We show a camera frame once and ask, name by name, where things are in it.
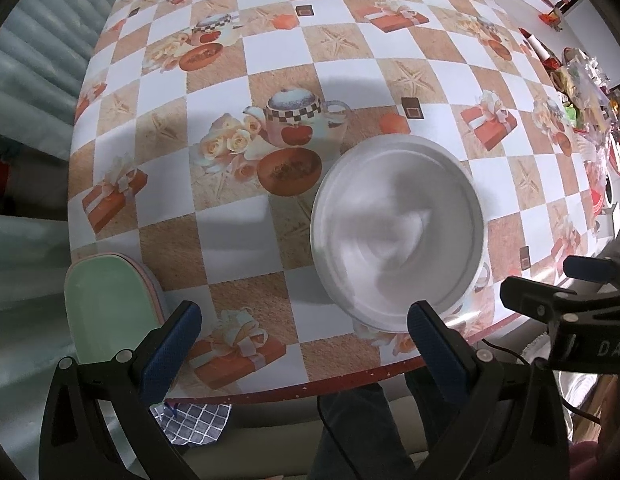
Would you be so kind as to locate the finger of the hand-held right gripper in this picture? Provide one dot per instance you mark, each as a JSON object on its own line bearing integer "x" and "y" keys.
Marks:
{"x": 589, "y": 268}
{"x": 534, "y": 300}

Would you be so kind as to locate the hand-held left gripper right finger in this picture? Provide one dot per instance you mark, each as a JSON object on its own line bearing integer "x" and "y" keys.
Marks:
{"x": 437, "y": 355}

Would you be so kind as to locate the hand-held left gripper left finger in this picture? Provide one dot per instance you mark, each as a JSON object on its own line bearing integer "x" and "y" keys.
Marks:
{"x": 172, "y": 350}

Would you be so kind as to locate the pale green plate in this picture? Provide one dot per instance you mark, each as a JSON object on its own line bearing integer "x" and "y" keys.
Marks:
{"x": 105, "y": 305}

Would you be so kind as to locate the white bowl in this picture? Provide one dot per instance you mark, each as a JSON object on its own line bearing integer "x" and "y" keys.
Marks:
{"x": 399, "y": 230}

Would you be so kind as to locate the red round tray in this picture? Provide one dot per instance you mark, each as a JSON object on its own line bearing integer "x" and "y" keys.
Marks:
{"x": 597, "y": 199}

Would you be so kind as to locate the blue checkered cloth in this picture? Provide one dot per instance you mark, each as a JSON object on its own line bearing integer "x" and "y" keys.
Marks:
{"x": 195, "y": 422}

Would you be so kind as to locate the person's leg in jeans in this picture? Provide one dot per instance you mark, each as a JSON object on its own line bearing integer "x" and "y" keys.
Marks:
{"x": 355, "y": 430}

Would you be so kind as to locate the printed checkered tablecloth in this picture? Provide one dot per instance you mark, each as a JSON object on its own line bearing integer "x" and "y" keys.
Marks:
{"x": 230, "y": 240}

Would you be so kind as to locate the beige sofa seat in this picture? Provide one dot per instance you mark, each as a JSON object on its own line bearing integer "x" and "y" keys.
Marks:
{"x": 270, "y": 440}

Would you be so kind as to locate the clear plastic bag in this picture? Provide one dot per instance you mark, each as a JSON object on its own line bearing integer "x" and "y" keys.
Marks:
{"x": 584, "y": 75}

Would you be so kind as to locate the grey ribbed upholstery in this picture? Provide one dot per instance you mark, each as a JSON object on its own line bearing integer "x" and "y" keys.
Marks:
{"x": 35, "y": 60}

